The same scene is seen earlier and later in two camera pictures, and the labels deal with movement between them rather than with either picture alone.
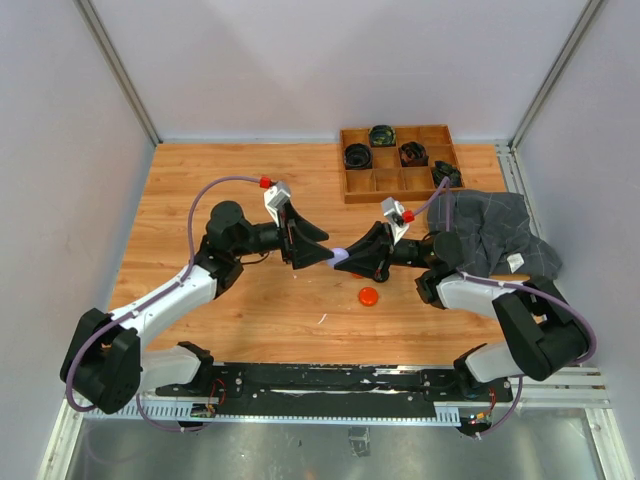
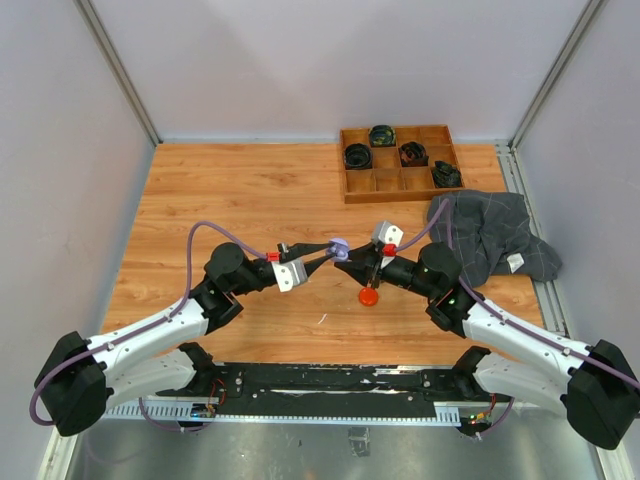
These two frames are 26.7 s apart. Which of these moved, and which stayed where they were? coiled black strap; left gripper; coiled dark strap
Moved: left gripper
Stayed: coiled black strap; coiled dark strap
